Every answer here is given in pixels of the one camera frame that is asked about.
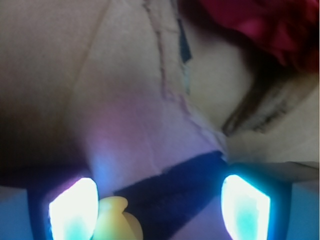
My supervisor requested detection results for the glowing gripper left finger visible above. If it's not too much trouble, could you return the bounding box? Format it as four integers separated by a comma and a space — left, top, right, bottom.
48, 177, 99, 240

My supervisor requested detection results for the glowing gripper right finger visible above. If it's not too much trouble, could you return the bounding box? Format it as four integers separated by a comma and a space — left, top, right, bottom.
221, 174, 271, 240

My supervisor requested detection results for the yellow rubber duck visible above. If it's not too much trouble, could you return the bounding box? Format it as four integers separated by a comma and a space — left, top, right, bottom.
92, 196, 144, 240

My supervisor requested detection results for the brown wood piece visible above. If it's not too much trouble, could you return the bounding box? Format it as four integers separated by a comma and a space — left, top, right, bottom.
222, 72, 319, 137

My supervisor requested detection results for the brown paper bag bin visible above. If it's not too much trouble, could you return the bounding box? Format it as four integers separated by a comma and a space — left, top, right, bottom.
0, 0, 320, 240

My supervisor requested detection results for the red crumpled paper ball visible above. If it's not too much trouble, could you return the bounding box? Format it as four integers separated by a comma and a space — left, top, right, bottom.
178, 0, 320, 73

